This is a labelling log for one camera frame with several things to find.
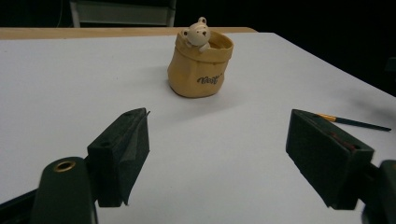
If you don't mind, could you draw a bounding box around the yellow bag-shaped pot with bear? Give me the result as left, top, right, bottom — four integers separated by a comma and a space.
166, 16, 234, 99

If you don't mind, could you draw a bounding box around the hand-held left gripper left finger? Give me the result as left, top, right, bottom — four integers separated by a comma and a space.
86, 107, 151, 208

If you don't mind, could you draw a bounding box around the grey metal frame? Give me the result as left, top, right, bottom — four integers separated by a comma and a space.
68, 0, 178, 29

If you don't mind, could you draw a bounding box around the makeup brush with gold ferrule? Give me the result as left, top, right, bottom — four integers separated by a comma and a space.
315, 113, 393, 133

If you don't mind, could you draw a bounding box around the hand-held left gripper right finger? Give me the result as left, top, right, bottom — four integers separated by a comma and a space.
285, 108, 375, 211

